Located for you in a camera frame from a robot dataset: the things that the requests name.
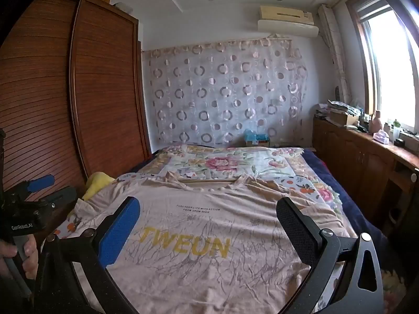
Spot cardboard box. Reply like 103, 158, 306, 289
329, 109, 359, 128

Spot orange-print bed sheet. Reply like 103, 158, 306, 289
52, 172, 348, 314

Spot pile of patterned papers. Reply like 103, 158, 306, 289
314, 100, 362, 119

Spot pink bottle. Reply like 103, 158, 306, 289
369, 110, 384, 135

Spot blue plastic bag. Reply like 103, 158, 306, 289
244, 128, 271, 148

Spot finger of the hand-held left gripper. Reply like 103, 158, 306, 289
31, 186, 78, 215
8, 174, 56, 200

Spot beige printed T-shirt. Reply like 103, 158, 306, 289
67, 172, 359, 314

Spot wall air conditioner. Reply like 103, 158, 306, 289
257, 4, 320, 38

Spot grey roller blind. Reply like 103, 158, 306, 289
355, 0, 392, 21

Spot circle-patterned sheer curtain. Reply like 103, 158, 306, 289
141, 34, 310, 148

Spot person's left hand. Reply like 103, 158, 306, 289
0, 235, 39, 281

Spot wooden sliding-door wardrobe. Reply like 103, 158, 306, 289
0, 0, 153, 236

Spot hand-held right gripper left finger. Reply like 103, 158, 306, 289
34, 197, 141, 314

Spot window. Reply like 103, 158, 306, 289
346, 0, 419, 138

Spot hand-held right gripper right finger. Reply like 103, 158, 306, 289
276, 197, 384, 314

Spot wooden sideboard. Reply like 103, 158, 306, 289
312, 116, 419, 236

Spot beige window curtain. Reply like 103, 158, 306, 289
317, 4, 353, 105

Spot yellow plush toy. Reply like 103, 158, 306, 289
82, 171, 115, 202

